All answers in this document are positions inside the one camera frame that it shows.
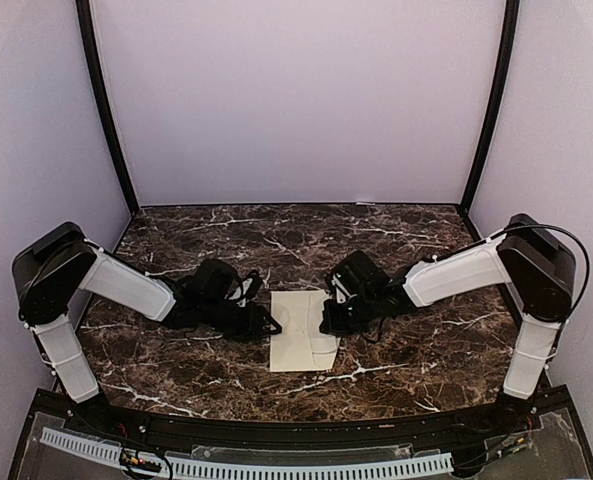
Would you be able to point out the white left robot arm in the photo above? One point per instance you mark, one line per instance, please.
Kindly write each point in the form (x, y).
(63, 263)

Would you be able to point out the black left frame post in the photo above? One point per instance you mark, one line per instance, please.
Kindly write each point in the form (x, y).
(102, 101)

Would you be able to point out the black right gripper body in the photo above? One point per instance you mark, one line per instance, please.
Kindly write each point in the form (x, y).
(353, 319)

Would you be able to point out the black right frame post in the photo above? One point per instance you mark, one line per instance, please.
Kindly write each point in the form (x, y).
(499, 79)

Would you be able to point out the black front rail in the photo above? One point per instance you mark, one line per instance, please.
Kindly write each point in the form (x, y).
(172, 432)

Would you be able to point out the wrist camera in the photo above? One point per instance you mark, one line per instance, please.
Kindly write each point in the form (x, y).
(337, 289)
(246, 289)

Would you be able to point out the cream paper envelope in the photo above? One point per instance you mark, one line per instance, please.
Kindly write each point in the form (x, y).
(301, 347)

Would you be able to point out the white slotted cable duct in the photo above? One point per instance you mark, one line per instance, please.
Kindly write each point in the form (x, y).
(213, 463)

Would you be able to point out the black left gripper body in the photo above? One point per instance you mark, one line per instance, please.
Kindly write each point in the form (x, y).
(240, 328)

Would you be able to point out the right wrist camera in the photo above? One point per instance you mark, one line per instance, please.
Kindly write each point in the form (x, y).
(337, 289)

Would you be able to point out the black frame post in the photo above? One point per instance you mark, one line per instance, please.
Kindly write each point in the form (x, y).
(499, 79)
(102, 101)

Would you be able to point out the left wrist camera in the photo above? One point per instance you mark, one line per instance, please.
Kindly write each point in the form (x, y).
(246, 289)

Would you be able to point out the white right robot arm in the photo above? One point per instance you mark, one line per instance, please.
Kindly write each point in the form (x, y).
(525, 257)

